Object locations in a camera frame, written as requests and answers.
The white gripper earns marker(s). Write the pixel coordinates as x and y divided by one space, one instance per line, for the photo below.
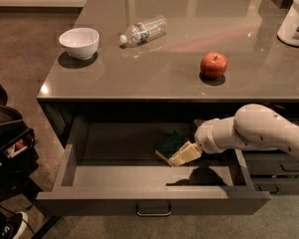
205 137

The metal drawer handle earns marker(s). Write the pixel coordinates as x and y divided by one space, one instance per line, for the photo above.
153 209

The red apple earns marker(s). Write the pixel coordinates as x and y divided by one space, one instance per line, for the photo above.
213 65

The clear plastic water bottle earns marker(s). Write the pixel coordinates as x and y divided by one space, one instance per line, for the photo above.
142 31

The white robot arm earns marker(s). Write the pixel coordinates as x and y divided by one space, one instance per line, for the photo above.
253 127

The green and yellow sponge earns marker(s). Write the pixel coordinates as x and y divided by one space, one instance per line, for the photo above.
168 148

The black and white sneaker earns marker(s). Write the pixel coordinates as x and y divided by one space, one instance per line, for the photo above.
15 226

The grey counter cabinet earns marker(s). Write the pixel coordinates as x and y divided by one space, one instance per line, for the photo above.
159 79

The grey open top drawer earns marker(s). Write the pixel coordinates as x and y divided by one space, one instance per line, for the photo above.
109 167

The white ceramic bowl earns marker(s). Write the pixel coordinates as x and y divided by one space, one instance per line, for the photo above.
80 43

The dark lower side drawers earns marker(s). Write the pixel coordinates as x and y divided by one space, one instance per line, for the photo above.
273 171

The white plastic wipes canister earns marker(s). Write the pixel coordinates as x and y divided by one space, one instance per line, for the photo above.
289 30

